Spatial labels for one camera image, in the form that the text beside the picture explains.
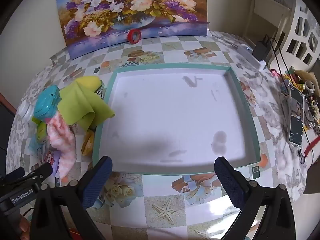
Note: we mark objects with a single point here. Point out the person's left hand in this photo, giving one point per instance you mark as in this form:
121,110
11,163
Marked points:
24,228

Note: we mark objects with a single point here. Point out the leopard print scrunchie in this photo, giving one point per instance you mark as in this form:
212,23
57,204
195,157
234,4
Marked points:
100,94

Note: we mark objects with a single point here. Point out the pile of small trinkets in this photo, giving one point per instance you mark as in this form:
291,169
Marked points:
307,90

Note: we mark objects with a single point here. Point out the flower painting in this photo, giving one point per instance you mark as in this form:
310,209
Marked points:
125,5

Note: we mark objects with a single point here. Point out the checked printed tablecloth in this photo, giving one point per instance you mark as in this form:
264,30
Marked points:
160,212

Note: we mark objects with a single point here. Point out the red tape roll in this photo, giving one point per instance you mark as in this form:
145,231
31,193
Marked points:
130,37

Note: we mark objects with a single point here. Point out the pink white fluffy cloth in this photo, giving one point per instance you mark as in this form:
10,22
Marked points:
62,140

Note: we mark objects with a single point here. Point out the smartphone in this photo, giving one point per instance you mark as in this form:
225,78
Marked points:
296,115

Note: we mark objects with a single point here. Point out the white lattice chair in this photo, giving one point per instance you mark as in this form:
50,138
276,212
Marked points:
300,12

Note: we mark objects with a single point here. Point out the black charger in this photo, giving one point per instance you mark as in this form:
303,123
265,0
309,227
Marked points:
261,50

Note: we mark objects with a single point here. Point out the purple cartoon tissue pack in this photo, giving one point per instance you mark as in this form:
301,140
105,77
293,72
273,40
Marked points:
52,161

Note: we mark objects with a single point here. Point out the white wooden chair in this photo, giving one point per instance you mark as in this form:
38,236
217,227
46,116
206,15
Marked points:
265,2

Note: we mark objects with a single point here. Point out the green cloth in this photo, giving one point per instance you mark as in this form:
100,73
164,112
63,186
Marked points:
80,107

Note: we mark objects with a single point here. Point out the blue face mask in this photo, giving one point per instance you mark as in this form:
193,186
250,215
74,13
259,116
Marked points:
33,145

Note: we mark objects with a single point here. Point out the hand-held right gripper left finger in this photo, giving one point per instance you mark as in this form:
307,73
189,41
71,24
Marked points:
97,182

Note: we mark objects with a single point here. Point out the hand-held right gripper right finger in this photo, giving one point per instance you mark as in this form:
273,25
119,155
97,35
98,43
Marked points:
230,180

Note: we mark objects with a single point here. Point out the teal toy camera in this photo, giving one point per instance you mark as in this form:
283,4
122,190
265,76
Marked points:
46,102

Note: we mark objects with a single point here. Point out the white power strip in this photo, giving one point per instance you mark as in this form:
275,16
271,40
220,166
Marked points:
247,53

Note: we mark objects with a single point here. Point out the teal shallow box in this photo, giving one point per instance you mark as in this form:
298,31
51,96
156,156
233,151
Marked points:
162,110

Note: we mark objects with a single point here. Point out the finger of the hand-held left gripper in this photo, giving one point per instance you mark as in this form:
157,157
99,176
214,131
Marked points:
15,173
41,171

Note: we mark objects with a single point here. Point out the grey floral tablecloth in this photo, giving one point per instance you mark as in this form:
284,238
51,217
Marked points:
280,155

